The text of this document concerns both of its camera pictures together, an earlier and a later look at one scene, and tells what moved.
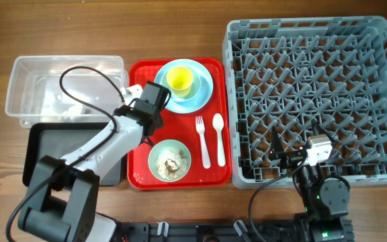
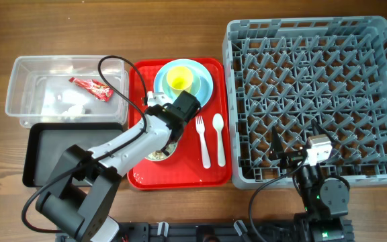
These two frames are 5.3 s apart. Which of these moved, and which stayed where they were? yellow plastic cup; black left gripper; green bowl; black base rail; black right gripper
Moved: black left gripper; green bowl
Stayed: yellow plastic cup; black right gripper; black base rail
